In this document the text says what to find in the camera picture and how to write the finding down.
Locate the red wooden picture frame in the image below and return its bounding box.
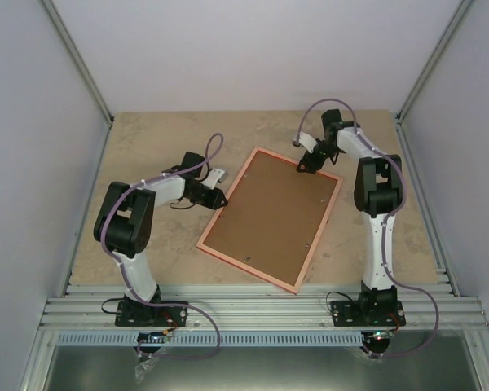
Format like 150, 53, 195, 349
196, 147, 344, 296

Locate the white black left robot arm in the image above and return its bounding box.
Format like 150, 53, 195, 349
93, 152, 227, 325

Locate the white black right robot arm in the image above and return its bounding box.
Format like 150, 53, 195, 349
293, 109, 403, 325

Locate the clear plastic bag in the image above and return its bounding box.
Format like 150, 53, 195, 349
134, 356, 158, 384

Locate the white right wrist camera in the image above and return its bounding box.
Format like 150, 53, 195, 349
293, 132, 318, 153

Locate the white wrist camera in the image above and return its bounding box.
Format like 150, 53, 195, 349
201, 168, 228, 190
293, 132, 318, 153

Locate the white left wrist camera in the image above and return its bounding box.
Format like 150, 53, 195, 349
201, 168, 228, 190

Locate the aluminium corner post left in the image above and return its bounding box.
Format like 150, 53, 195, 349
39, 0, 114, 128

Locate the aluminium corner post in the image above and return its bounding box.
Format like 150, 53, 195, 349
395, 0, 475, 125
39, 0, 114, 128

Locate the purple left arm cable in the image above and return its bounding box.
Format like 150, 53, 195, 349
99, 132, 222, 360

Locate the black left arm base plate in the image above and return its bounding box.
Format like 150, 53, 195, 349
114, 299, 188, 328

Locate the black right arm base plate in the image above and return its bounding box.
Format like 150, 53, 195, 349
328, 301, 407, 327

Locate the aluminium rail platform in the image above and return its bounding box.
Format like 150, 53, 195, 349
40, 283, 489, 331

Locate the grey slotted cable duct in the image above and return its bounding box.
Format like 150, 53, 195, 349
56, 331, 363, 348

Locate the aluminium corner post right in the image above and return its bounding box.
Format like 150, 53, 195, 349
395, 0, 475, 125

